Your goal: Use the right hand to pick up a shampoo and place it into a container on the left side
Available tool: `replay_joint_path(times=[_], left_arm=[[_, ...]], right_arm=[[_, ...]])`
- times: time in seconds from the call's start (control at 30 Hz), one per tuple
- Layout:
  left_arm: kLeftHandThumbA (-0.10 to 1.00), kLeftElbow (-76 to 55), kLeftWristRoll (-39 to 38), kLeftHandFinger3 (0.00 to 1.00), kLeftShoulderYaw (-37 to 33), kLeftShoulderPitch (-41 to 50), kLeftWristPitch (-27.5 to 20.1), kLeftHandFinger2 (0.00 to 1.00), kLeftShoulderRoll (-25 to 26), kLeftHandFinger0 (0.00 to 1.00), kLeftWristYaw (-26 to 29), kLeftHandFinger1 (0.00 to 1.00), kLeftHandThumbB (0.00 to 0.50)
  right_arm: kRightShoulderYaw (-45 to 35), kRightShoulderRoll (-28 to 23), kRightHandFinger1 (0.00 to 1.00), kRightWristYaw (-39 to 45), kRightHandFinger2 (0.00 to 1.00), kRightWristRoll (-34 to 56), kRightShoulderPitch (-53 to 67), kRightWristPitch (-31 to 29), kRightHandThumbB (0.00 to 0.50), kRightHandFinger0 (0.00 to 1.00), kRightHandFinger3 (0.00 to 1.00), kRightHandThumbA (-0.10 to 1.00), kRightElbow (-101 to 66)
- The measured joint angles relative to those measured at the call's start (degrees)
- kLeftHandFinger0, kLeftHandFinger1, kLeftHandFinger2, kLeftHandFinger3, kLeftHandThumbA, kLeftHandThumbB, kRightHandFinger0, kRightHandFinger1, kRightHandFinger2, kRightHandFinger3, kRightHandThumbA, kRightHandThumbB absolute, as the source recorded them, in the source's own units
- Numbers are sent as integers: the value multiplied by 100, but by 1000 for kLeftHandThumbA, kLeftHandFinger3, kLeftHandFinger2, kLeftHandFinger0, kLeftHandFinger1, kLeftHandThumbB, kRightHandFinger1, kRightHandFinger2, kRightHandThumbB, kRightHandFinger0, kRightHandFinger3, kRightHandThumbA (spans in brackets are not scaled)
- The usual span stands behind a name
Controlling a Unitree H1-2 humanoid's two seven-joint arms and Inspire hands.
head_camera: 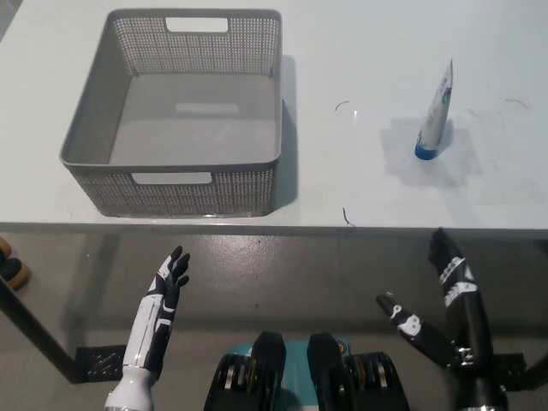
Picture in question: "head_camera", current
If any gray perforated plastic basket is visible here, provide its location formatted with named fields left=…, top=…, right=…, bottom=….
left=58, top=8, right=285, bottom=218

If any black shoe tan sole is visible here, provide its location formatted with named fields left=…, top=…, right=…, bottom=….
left=0, top=257, right=33, bottom=292

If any white shampoo tube blue cap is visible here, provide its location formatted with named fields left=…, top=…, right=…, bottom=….
left=413, top=57, right=456, bottom=161

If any robot body black teal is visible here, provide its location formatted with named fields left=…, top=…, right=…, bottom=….
left=202, top=331, right=413, bottom=411

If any black floor plate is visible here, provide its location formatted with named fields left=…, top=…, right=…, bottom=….
left=74, top=343, right=130, bottom=383
left=491, top=352, right=528, bottom=378

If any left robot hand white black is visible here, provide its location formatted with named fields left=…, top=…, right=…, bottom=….
left=122, top=245, right=192, bottom=378

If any black table leg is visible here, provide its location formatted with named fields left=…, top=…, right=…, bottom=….
left=0, top=273, right=85, bottom=383

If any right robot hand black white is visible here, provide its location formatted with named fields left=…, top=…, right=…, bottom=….
left=375, top=228, right=494, bottom=372

